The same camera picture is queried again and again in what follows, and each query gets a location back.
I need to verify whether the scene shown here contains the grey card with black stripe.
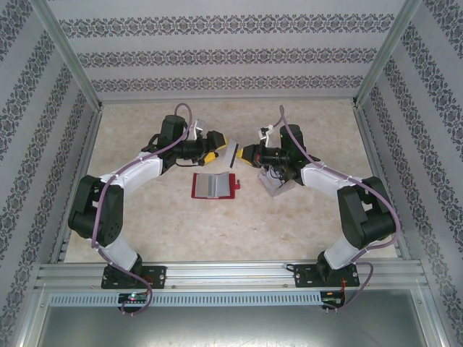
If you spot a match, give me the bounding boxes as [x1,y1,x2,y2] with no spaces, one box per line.
[223,141,240,169]

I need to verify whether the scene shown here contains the red card holder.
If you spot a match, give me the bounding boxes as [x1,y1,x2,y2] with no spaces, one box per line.
[190,172,242,200]

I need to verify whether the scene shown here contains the grey metal sheet panel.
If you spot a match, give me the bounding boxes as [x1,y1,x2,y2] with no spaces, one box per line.
[21,288,444,347]

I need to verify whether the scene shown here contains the aluminium side rail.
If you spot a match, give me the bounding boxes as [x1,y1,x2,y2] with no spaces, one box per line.
[351,102,412,260]
[48,106,104,264]

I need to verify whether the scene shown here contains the aluminium mounting rail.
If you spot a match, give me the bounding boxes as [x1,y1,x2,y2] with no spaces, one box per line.
[34,262,430,290]

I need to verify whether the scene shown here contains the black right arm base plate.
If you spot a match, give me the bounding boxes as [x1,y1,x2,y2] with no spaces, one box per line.
[293,263,360,288]

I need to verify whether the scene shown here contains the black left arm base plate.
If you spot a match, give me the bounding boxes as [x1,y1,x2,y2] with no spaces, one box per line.
[101,265,167,290]

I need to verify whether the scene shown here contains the aluminium frame post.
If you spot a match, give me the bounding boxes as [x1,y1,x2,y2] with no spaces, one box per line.
[30,0,104,111]
[352,0,424,109]

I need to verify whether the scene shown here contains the slotted grey cable duct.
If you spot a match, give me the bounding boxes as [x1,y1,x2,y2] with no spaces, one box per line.
[48,291,323,307]

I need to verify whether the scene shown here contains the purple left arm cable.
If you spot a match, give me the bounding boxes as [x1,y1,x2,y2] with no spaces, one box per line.
[92,103,195,316]

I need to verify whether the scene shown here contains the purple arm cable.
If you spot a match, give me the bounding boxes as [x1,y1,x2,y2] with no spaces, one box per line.
[276,104,402,312]
[92,103,195,316]

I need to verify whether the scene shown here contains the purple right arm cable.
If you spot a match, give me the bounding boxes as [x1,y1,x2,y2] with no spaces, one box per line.
[276,104,402,312]

